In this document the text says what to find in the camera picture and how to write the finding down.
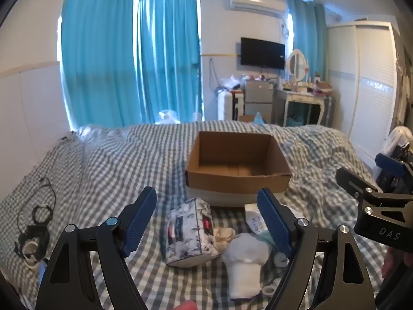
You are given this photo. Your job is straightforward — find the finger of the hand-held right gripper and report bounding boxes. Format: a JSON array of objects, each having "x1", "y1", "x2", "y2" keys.
[
  {"x1": 375, "y1": 153, "x2": 413, "y2": 195},
  {"x1": 335, "y1": 167, "x2": 380, "y2": 200}
]

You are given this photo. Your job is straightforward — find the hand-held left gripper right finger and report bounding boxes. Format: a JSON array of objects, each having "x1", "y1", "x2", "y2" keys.
[{"x1": 257, "y1": 188, "x2": 377, "y2": 310}]

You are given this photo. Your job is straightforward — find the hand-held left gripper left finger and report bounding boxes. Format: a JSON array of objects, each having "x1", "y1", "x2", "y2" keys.
[{"x1": 35, "y1": 186, "x2": 158, "y2": 310}]

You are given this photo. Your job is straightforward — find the white wipes packet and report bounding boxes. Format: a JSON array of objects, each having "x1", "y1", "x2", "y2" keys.
[{"x1": 244, "y1": 202, "x2": 292, "y2": 244}]

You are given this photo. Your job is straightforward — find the white sock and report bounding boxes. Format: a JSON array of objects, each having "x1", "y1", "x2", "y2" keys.
[{"x1": 221, "y1": 232, "x2": 272, "y2": 299}]

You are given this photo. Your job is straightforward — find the floral tissue pack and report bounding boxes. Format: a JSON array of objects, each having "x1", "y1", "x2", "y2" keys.
[{"x1": 165, "y1": 198, "x2": 221, "y2": 268}]

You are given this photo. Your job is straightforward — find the cream sock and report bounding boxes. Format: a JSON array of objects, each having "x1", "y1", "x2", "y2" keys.
[{"x1": 210, "y1": 227, "x2": 237, "y2": 255}]

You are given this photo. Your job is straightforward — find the brown cardboard box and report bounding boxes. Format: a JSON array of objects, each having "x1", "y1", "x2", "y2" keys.
[{"x1": 185, "y1": 131, "x2": 293, "y2": 208}]

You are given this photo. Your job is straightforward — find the person's right hand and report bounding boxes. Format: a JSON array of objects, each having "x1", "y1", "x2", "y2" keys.
[{"x1": 382, "y1": 251, "x2": 406, "y2": 280}]

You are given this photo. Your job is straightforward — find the hanging white clothes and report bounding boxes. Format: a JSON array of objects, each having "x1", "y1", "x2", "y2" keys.
[{"x1": 383, "y1": 125, "x2": 413, "y2": 159}]

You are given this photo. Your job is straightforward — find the checked bed blanket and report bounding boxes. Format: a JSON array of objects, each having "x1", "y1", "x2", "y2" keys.
[{"x1": 0, "y1": 120, "x2": 405, "y2": 310}]

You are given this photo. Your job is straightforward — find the white wardrobe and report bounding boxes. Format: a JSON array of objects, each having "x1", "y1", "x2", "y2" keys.
[{"x1": 325, "y1": 21, "x2": 404, "y2": 169}]

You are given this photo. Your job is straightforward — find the white dressing table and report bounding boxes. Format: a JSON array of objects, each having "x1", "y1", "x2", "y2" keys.
[{"x1": 274, "y1": 87, "x2": 333, "y2": 127}]

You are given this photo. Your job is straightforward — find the black and white device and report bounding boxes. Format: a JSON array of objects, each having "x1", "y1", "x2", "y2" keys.
[{"x1": 14, "y1": 224, "x2": 51, "y2": 269}]

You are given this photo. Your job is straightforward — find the white plastic bag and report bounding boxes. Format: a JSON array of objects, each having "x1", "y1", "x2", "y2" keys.
[{"x1": 158, "y1": 109, "x2": 179, "y2": 124}]

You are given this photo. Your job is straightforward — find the grey mini fridge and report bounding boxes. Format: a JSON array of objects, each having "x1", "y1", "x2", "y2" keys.
[{"x1": 244, "y1": 80, "x2": 275, "y2": 124}]

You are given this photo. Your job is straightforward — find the white suitcase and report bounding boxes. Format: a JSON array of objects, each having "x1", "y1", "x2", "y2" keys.
[{"x1": 217, "y1": 91, "x2": 234, "y2": 122}]

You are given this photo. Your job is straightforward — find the white oval mirror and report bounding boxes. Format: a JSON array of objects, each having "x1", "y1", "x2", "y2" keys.
[{"x1": 285, "y1": 49, "x2": 309, "y2": 83}]

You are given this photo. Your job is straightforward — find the clear plastic bag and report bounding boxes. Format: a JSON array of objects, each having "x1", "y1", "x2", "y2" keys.
[{"x1": 225, "y1": 75, "x2": 243, "y2": 90}]

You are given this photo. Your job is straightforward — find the short teal curtain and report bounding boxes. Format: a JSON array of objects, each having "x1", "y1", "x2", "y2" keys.
[{"x1": 287, "y1": 0, "x2": 327, "y2": 83}]

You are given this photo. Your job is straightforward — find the narrow teal curtain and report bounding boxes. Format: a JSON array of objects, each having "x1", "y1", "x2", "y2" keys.
[{"x1": 136, "y1": 0, "x2": 203, "y2": 125}]

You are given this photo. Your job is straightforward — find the wide teal curtain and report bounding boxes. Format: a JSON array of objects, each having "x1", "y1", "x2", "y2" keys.
[{"x1": 61, "y1": 0, "x2": 143, "y2": 127}]

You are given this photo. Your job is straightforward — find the white air conditioner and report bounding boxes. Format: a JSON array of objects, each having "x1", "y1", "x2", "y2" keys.
[{"x1": 228, "y1": 0, "x2": 287, "y2": 16}]

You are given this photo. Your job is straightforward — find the black cable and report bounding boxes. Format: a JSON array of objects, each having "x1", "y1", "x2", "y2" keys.
[{"x1": 17, "y1": 176, "x2": 57, "y2": 233}]

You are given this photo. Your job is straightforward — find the black wall television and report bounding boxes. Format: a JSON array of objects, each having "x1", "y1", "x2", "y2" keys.
[{"x1": 240, "y1": 37, "x2": 286, "y2": 71}]

